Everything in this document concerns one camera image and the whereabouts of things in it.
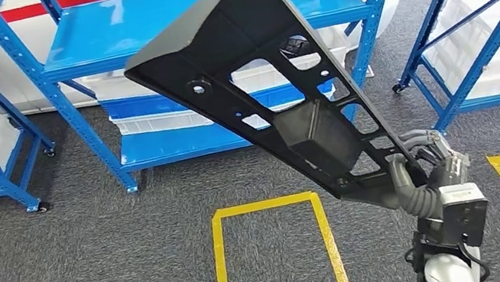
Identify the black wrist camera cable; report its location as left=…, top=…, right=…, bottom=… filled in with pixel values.
left=454, top=232, right=492, bottom=282

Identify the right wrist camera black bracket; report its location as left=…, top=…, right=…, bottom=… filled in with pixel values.
left=435, top=178, right=497, bottom=254

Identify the black plastic plate bracket part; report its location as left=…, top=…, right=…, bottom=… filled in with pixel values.
left=110, top=0, right=434, bottom=252

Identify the white car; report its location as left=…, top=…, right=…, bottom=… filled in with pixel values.
left=0, top=0, right=420, bottom=123

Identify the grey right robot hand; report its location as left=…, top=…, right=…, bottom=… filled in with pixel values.
left=381, top=120, right=475, bottom=199

